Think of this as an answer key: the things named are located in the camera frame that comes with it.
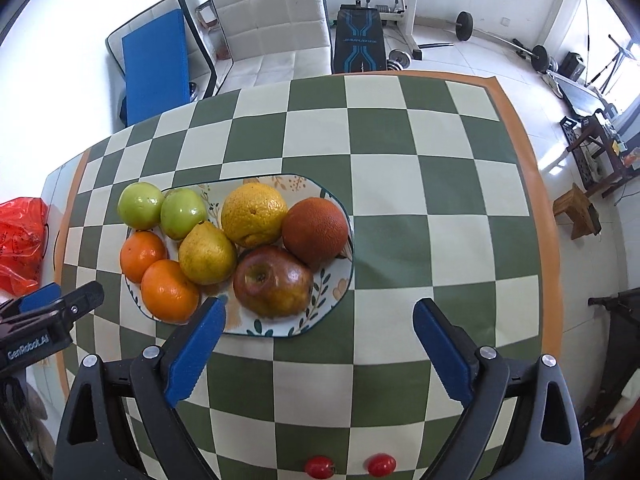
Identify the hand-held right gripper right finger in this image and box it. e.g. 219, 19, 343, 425
413, 297, 586, 480

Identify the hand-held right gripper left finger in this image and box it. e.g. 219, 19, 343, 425
54, 296, 227, 480

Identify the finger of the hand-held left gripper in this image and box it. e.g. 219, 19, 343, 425
0, 282, 62, 318
30, 281, 106, 332

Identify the small orange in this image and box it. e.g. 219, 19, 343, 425
140, 259, 201, 324
120, 230, 169, 284

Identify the yellow pear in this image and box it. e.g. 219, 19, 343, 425
178, 221, 238, 286

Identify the red-brown apple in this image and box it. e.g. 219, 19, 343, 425
233, 245, 315, 319

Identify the green apple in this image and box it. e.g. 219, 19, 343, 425
117, 181, 166, 228
160, 187, 208, 241

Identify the floral oval plate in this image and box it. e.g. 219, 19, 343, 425
124, 174, 355, 338

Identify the large yellow orange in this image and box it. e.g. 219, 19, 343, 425
221, 183, 289, 248

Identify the dark red orange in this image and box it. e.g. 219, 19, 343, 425
281, 197, 350, 271

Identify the red plastic bag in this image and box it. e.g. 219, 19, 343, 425
0, 197, 50, 297

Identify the red cherry tomato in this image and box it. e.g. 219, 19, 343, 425
366, 452, 397, 478
304, 455, 335, 479

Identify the green checkered tablecloth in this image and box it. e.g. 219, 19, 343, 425
42, 71, 561, 480

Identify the small wooden stool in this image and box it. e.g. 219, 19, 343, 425
552, 183, 602, 241

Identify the black perforated rack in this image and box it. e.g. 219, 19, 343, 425
560, 116, 601, 181

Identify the dark wooden chair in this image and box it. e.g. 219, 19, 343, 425
565, 110, 640, 198

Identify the chair with blue cushion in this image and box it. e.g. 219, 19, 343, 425
105, 0, 218, 127

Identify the treadmill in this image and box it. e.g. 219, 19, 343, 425
545, 35, 640, 118

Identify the black speaker box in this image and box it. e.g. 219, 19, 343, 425
560, 51, 586, 83

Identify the black and blue sit-up bench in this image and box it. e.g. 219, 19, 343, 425
331, 4, 387, 75

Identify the floor barbell with black plates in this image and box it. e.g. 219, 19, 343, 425
454, 10, 551, 73

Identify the white squat rack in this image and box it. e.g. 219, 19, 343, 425
365, 0, 423, 61

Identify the white padded chair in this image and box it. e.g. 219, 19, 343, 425
206, 0, 333, 97

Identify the black and red pole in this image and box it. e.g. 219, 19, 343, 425
582, 0, 601, 86

